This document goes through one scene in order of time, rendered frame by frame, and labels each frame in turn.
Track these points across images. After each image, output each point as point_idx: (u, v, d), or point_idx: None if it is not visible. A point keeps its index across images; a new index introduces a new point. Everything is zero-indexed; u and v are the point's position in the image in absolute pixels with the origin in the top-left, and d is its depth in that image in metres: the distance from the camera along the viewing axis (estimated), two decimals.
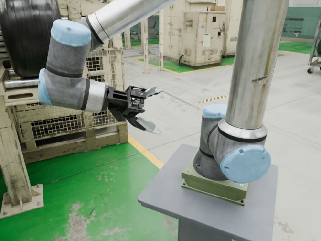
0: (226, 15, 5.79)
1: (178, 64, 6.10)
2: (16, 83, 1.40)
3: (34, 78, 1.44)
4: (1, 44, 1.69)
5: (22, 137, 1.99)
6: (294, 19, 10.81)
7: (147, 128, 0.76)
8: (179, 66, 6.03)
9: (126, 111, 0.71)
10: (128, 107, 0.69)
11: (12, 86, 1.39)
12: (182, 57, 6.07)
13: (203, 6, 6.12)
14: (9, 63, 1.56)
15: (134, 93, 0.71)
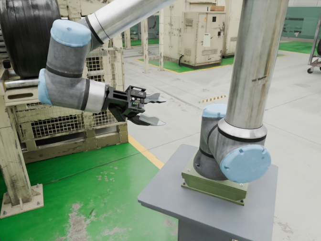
0: (226, 15, 5.79)
1: (178, 64, 6.10)
2: (16, 83, 1.40)
3: (34, 78, 1.44)
4: (1, 44, 1.69)
5: (22, 137, 1.99)
6: (294, 19, 10.81)
7: (151, 123, 0.77)
8: (179, 66, 6.04)
9: (126, 111, 0.72)
10: (128, 107, 0.69)
11: (12, 85, 1.39)
12: (182, 57, 6.07)
13: (203, 6, 6.12)
14: (9, 63, 1.56)
15: (134, 93, 0.71)
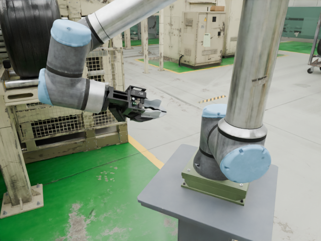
0: (226, 15, 5.79)
1: (178, 64, 6.10)
2: (16, 83, 1.40)
3: (34, 78, 1.44)
4: (1, 44, 1.69)
5: (22, 137, 1.99)
6: (294, 19, 10.81)
7: (154, 116, 0.78)
8: (179, 66, 6.04)
9: (126, 111, 0.71)
10: (128, 107, 0.69)
11: (12, 85, 1.39)
12: (182, 57, 6.07)
13: (203, 6, 6.12)
14: (9, 63, 1.56)
15: (134, 93, 0.71)
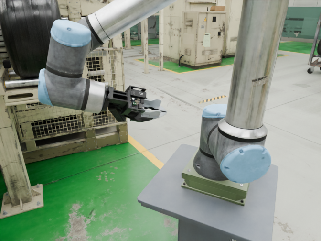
0: (226, 15, 5.79)
1: (178, 64, 6.10)
2: (16, 83, 1.40)
3: (34, 78, 1.44)
4: (1, 44, 1.69)
5: (22, 137, 1.99)
6: (294, 19, 10.81)
7: (154, 116, 0.78)
8: (179, 66, 6.03)
9: (126, 111, 0.71)
10: (128, 107, 0.69)
11: (12, 86, 1.39)
12: (182, 57, 6.07)
13: (203, 6, 6.12)
14: (9, 63, 1.56)
15: (134, 93, 0.71)
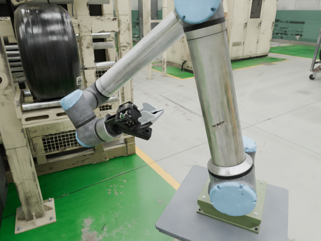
0: (228, 21, 5.83)
1: (181, 70, 6.14)
2: (33, 106, 1.44)
3: (50, 100, 1.48)
4: (16, 64, 1.73)
5: (34, 152, 2.04)
6: (295, 23, 10.86)
7: (151, 119, 0.81)
8: (182, 71, 6.08)
9: (122, 126, 0.84)
10: (114, 121, 0.82)
11: (28, 108, 1.44)
12: (185, 63, 6.11)
13: None
14: (24, 84, 1.60)
15: (122, 109, 0.84)
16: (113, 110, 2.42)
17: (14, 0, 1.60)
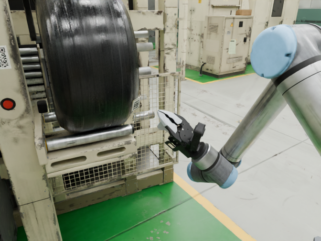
0: (252, 20, 5.31)
1: (200, 72, 5.63)
2: (63, 144, 0.93)
3: (88, 133, 0.97)
4: (31, 74, 1.22)
5: (53, 191, 1.52)
6: (311, 22, 10.34)
7: (164, 125, 0.82)
8: (201, 74, 5.56)
9: (179, 148, 0.85)
10: (175, 151, 0.88)
11: (57, 147, 0.92)
12: (204, 65, 5.60)
13: (226, 10, 5.64)
14: (46, 106, 1.09)
15: None
16: (149, 129, 1.91)
17: None
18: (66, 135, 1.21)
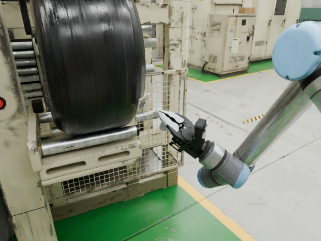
0: (255, 18, 5.21)
1: (202, 71, 5.52)
2: (59, 148, 0.82)
3: (88, 136, 0.87)
4: (26, 71, 1.12)
5: (50, 196, 1.42)
6: (314, 21, 10.24)
7: (165, 125, 0.81)
8: (203, 74, 5.46)
9: (183, 148, 0.83)
10: (180, 152, 0.86)
11: (52, 152, 0.82)
12: (206, 64, 5.49)
13: (229, 8, 5.54)
14: (41, 105, 0.98)
15: None
16: (153, 130, 1.80)
17: None
18: (64, 136, 1.11)
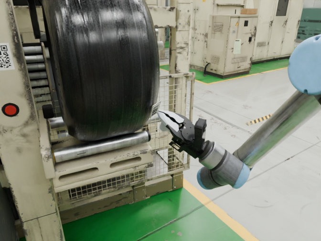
0: (258, 19, 5.21)
1: (204, 72, 5.52)
2: (72, 155, 0.82)
3: (100, 142, 0.86)
4: (35, 76, 1.11)
5: (58, 200, 1.41)
6: (315, 21, 10.23)
7: (165, 125, 0.81)
8: (205, 74, 5.46)
9: (183, 148, 0.83)
10: (180, 152, 0.86)
11: (65, 158, 0.82)
12: (208, 65, 5.49)
13: (230, 9, 5.54)
14: (52, 111, 0.98)
15: None
16: (159, 133, 1.80)
17: None
18: (74, 141, 1.10)
